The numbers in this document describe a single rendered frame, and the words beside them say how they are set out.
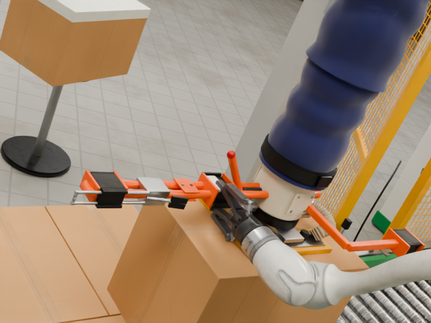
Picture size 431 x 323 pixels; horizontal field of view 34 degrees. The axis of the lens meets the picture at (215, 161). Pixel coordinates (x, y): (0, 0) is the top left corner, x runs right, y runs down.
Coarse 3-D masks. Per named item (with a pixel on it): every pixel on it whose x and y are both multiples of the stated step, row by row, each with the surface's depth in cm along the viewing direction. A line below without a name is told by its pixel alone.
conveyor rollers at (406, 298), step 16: (400, 288) 318; (416, 288) 322; (352, 304) 293; (368, 304) 297; (384, 304) 302; (400, 304) 306; (416, 304) 311; (352, 320) 281; (368, 320) 286; (384, 320) 291; (400, 320) 296; (416, 320) 300
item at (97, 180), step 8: (88, 176) 164; (96, 176) 164; (104, 176) 165; (112, 176) 167; (80, 184) 166; (96, 184) 161; (104, 184) 162; (112, 184) 164; (120, 184) 165; (96, 200) 162
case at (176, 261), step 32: (160, 224) 197; (192, 224) 193; (128, 256) 209; (160, 256) 196; (192, 256) 185; (224, 256) 186; (320, 256) 207; (352, 256) 215; (128, 288) 208; (160, 288) 196; (192, 288) 184; (224, 288) 180; (256, 288) 187; (128, 320) 208; (160, 320) 195; (192, 320) 183; (224, 320) 188; (256, 320) 197; (288, 320) 206; (320, 320) 217
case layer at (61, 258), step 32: (0, 224) 247; (32, 224) 254; (64, 224) 262; (96, 224) 269; (128, 224) 278; (0, 256) 233; (32, 256) 239; (64, 256) 246; (96, 256) 252; (0, 288) 220; (32, 288) 225; (64, 288) 231; (96, 288) 237; (0, 320) 208; (32, 320) 213; (64, 320) 219; (96, 320) 224
